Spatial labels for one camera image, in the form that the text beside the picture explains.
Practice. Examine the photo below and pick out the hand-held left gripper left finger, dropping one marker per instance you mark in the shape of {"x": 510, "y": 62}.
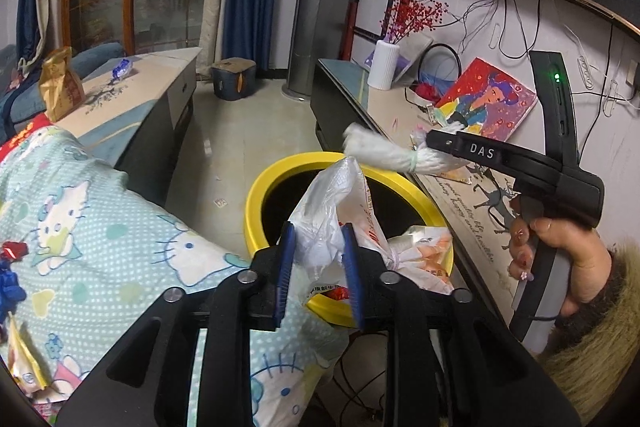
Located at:
{"x": 286, "y": 257}

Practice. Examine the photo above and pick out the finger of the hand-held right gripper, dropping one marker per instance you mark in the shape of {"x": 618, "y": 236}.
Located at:
{"x": 465, "y": 149}

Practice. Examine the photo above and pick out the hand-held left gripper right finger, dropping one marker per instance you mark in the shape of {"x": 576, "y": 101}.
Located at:
{"x": 350, "y": 267}

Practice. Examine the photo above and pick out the yellow round bin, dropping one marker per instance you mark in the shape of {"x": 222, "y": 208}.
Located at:
{"x": 260, "y": 217}

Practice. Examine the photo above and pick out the white wrapper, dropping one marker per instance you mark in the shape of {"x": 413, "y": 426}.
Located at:
{"x": 375, "y": 149}

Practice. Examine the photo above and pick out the person's right forearm fur sleeve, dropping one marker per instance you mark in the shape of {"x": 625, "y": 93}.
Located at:
{"x": 600, "y": 357}

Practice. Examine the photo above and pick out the person's right hand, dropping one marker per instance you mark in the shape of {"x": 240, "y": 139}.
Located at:
{"x": 585, "y": 262}

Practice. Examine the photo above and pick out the colourful figure painting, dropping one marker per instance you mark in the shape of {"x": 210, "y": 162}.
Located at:
{"x": 490, "y": 102}

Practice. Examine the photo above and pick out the white orange tied plastic bag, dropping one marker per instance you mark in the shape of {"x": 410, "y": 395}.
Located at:
{"x": 425, "y": 257}

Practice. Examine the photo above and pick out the white ribbed vase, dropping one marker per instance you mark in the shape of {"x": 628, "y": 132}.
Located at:
{"x": 382, "y": 64}

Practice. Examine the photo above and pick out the white power strip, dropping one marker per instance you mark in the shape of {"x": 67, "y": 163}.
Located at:
{"x": 585, "y": 72}

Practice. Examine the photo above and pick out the dark television cabinet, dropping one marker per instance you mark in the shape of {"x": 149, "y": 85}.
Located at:
{"x": 345, "y": 87}

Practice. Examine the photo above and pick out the red berry branches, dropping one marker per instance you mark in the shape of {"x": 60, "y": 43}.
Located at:
{"x": 415, "y": 14}

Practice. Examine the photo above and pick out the dark storage box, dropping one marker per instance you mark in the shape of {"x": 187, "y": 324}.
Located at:
{"x": 232, "y": 82}

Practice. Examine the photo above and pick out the cartoon cat printed blanket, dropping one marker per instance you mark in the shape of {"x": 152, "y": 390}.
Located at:
{"x": 100, "y": 257}

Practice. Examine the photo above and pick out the grey standing air conditioner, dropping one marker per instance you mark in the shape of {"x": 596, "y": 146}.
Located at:
{"x": 315, "y": 7}

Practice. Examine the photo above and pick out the beige coffee table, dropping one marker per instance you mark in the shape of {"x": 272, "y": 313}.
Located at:
{"x": 150, "y": 77}

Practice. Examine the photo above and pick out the blue shiny wrapper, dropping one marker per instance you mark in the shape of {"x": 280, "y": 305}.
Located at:
{"x": 122, "y": 69}

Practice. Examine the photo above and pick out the red shiny wrapper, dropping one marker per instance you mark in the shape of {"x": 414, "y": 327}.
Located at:
{"x": 12, "y": 252}

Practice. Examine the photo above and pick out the blue sofa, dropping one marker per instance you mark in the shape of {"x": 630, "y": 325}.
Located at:
{"x": 90, "y": 62}

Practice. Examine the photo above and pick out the blue crumpled wrapper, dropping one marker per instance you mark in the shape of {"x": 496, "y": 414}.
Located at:
{"x": 10, "y": 287}

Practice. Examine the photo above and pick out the yellow white snack packet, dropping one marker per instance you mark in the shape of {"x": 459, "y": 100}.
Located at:
{"x": 27, "y": 362}

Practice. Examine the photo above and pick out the brown paper bag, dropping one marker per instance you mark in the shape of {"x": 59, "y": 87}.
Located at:
{"x": 60, "y": 87}

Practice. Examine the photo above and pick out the red printed cloth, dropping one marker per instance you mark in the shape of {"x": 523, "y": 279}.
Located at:
{"x": 20, "y": 142}

